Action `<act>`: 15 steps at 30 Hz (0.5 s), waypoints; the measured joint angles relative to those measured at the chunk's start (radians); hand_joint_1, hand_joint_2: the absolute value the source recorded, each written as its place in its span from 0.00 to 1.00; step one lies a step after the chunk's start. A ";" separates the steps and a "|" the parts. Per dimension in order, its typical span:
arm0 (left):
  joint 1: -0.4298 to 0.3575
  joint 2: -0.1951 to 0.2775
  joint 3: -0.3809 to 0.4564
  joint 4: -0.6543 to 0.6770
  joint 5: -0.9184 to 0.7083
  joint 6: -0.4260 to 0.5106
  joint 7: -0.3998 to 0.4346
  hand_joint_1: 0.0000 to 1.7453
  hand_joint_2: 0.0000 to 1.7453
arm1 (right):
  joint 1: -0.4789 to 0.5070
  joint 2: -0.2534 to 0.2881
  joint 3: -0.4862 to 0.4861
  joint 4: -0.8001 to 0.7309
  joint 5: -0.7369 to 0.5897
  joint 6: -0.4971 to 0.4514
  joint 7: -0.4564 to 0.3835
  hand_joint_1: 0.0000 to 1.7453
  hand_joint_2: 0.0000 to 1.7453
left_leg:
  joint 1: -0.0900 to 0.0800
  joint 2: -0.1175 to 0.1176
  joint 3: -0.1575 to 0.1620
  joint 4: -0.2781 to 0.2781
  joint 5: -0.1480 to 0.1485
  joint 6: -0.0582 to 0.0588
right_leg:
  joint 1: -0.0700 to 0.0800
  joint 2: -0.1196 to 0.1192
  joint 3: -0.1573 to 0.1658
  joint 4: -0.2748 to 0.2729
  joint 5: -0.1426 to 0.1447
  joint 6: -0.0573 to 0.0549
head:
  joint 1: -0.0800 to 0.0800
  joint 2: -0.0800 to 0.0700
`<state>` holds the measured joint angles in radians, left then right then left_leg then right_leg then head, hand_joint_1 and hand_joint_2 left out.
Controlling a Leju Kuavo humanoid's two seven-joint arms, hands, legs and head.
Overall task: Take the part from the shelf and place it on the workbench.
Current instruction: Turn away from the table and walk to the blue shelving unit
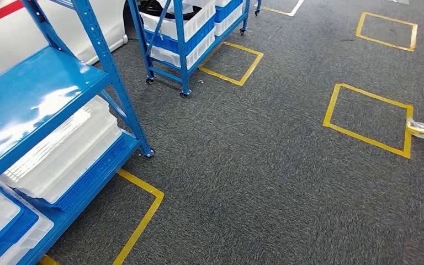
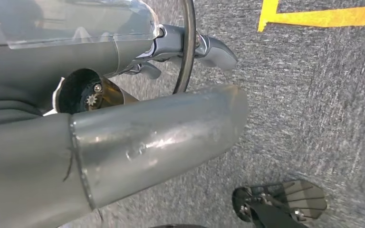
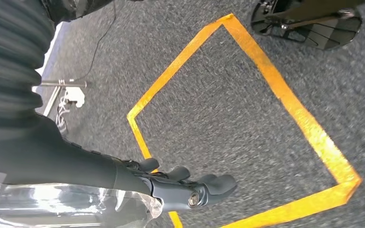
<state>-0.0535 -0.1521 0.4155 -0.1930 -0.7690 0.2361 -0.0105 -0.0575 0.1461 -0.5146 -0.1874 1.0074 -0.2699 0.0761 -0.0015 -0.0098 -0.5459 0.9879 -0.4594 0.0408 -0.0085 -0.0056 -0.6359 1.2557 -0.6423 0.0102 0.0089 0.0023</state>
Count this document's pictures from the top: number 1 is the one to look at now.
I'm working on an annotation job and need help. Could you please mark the blue metal shelf rack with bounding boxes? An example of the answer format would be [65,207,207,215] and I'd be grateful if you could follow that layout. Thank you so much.
[0,0,155,265]
[127,0,262,99]

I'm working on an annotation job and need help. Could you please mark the yellow floor tape square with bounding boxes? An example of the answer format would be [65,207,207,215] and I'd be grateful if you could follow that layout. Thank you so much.
[198,41,264,87]
[38,168,166,265]

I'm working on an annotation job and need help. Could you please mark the blue plastic bin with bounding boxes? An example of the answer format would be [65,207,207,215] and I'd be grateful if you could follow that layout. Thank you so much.
[144,14,216,56]
[0,208,40,265]
[214,0,244,24]
[14,135,131,213]

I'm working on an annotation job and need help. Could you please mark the black parts in bin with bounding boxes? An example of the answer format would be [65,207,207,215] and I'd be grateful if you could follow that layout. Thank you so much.
[139,0,195,21]

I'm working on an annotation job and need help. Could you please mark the white car red stripe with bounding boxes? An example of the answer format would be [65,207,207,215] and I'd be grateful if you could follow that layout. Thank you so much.
[0,0,129,87]

